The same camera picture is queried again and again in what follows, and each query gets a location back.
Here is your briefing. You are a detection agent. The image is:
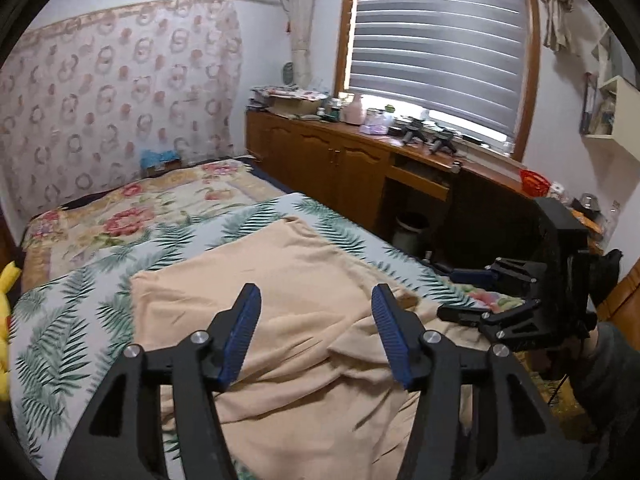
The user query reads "blue crumpled bag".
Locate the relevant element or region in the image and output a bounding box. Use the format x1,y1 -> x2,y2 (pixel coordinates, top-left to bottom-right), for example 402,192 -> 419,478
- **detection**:
139,149 -> 182,177

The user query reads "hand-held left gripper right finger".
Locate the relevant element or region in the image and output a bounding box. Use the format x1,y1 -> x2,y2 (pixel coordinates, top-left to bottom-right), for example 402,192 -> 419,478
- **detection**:
371,283 -> 596,480

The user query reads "yellow plush toy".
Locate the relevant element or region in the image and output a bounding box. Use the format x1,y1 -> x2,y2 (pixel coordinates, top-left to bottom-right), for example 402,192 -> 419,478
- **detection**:
0,262 -> 22,403

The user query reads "dark trash bin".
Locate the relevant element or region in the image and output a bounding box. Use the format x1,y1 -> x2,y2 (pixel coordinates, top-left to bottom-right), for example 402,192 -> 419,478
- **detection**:
392,212 -> 430,261

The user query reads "wooden cabinet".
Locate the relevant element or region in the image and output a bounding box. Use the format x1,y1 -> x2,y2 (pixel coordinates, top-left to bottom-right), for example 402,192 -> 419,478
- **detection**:
245,107 -> 541,246

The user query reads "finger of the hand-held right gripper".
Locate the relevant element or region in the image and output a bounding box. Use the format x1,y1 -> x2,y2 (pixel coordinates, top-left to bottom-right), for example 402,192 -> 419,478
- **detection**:
436,297 -> 545,352
449,257 -> 547,295

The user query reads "leaf print blanket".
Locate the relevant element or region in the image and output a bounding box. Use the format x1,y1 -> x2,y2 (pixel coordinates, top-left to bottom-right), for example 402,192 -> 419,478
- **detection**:
10,192 -> 481,480

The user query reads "cardboard box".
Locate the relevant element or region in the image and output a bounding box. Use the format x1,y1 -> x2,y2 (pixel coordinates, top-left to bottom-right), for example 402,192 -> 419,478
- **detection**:
265,95 -> 326,119

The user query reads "ring patterned wall cloth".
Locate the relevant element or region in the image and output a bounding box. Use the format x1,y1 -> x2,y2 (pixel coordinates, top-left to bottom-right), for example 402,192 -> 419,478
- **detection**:
0,0 -> 246,231

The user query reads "floral quilt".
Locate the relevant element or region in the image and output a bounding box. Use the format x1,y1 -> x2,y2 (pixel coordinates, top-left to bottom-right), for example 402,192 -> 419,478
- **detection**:
20,157 -> 526,311

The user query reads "beige printed t-shirt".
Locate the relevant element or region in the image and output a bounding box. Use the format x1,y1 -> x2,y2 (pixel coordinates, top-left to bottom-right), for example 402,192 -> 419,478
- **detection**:
129,216 -> 488,480

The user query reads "red basket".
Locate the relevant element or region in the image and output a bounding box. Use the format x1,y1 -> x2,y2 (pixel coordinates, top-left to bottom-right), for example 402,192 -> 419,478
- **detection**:
520,169 -> 551,197

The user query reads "person's right forearm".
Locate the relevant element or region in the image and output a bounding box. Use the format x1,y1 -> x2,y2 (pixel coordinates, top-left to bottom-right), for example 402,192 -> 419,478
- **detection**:
567,322 -> 640,441

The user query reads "white wall shelf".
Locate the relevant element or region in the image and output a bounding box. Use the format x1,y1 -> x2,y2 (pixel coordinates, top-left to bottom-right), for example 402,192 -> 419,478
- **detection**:
580,25 -> 640,153

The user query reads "hanging beige cloth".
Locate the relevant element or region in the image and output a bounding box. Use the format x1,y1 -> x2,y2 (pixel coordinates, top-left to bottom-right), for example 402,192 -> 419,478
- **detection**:
532,0 -> 576,53

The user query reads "pink jug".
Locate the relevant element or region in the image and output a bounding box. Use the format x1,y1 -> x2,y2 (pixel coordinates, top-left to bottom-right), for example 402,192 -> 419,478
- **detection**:
341,92 -> 365,126

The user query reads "grey window blind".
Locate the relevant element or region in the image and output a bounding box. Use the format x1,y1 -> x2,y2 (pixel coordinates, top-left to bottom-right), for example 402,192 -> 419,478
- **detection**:
347,0 -> 531,143

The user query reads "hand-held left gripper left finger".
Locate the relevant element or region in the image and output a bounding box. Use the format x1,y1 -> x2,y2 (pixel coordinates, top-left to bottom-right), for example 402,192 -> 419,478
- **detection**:
55,283 -> 262,480

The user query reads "black chair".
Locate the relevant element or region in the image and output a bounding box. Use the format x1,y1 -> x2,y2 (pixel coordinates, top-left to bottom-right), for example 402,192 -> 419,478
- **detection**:
430,165 -> 551,281

